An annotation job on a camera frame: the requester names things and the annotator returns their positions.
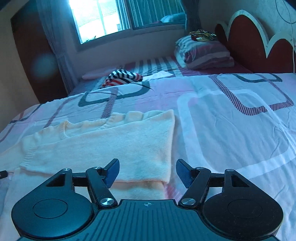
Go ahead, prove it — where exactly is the cream knit sweater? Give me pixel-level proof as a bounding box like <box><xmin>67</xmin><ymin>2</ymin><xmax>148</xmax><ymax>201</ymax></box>
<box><xmin>1</xmin><ymin>110</ymin><xmax>175</xmax><ymax>203</ymax></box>

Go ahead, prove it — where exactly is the patterned pink white bedsheet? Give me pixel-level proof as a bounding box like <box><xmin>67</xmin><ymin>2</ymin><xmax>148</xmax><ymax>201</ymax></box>
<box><xmin>1</xmin><ymin>73</ymin><xmax>295</xmax><ymax>240</ymax></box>

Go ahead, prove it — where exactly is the dark wooden door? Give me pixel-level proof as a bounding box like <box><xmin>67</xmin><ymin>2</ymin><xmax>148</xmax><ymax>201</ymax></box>
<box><xmin>11</xmin><ymin>1</ymin><xmax>67</xmax><ymax>103</ymax></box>

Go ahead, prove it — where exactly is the pink pillow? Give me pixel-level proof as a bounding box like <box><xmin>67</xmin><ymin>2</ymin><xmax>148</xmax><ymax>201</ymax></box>
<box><xmin>82</xmin><ymin>66</ymin><xmax>118</xmax><ymax>80</ymax></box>

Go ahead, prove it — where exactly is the striped black white garment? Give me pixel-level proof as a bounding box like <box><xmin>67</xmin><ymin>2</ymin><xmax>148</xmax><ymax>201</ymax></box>
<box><xmin>101</xmin><ymin>69</ymin><xmax>143</xmax><ymax>88</ymax></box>

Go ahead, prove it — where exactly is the red white headboard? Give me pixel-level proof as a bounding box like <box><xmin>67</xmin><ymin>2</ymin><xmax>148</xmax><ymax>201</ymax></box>
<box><xmin>215</xmin><ymin>9</ymin><xmax>295</xmax><ymax>73</ymax></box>

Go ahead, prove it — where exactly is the folded striped quilt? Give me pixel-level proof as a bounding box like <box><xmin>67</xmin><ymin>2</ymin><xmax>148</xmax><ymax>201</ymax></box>
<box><xmin>174</xmin><ymin>36</ymin><xmax>234</xmax><ymax>70</ymax></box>

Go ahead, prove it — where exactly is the left grey curtain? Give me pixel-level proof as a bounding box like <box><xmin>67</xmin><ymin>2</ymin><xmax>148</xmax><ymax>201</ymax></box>
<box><xmin>37</xmin><ymin>1</ymin><xmax>78</xmax><ymax>93</ymax></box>

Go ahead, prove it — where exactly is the colourful item on quilt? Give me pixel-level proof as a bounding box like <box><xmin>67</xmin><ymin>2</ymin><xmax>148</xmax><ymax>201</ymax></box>
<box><xmin>189</xmin><ymin>29</ymin><xmax>218</xmax><ymax>42</ymax></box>

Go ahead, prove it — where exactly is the window with curtains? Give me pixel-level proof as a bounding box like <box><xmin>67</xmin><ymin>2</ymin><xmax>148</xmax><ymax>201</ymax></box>
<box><xmin>68</xmin><ymin>0</ymin><xmax>186</xmax><ymax>51</ymax></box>

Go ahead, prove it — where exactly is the right dark curtain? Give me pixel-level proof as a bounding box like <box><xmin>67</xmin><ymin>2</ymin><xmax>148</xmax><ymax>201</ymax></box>
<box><xmin>180</xmin><ymin>0</ymin><xmax>202</xmax><ymax>33</ymax></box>

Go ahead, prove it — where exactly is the white hanging cable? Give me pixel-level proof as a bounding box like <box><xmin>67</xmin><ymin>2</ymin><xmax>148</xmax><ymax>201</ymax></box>
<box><xmin>274</xmin><ymin>0</ymin><xmax>296</xmax><ymax>55</ymax></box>

